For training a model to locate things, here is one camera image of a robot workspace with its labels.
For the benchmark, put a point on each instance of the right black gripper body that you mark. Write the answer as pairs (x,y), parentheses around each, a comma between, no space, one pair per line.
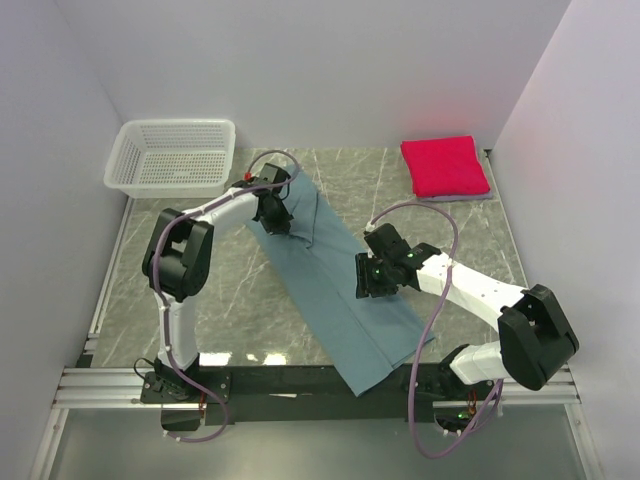
(374,275)

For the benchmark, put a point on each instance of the folded red t shirt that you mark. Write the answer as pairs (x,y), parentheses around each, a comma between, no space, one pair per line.
(445,167)

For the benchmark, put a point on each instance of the white perforated plastic basket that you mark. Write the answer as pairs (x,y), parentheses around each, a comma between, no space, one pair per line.
(171,158)

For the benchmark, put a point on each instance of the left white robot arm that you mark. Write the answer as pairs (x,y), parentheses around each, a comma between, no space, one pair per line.
(178,259)

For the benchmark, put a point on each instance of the folded lavender t shirt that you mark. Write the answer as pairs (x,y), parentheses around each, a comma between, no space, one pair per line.
(455,198)

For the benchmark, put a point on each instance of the black base crossbar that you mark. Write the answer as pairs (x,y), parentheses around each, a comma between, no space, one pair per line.
(244,394)

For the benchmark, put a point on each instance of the aluminium frame rail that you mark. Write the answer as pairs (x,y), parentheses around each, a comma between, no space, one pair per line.
(119,388)

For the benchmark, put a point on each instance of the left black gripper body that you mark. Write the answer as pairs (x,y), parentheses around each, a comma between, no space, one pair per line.
(279,219)

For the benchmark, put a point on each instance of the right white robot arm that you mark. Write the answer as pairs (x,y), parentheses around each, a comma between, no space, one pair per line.
(535,337)

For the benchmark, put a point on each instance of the blue-grey t shirt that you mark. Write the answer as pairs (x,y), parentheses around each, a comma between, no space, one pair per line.
(366,339)

